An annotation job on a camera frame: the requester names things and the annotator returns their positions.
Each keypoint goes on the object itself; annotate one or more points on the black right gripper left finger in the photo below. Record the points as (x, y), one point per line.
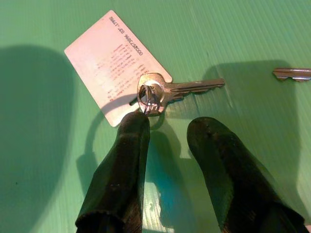
(121, 170)

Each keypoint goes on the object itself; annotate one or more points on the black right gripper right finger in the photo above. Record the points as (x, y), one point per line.
(230, 174)

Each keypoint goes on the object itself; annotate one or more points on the silver key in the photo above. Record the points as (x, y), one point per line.
(291, 74)
(170, 88)

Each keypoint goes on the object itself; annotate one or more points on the white printed plastic card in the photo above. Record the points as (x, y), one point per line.
(97, 60)

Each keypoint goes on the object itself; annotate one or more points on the green table mat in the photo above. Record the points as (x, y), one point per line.
(36, 24)

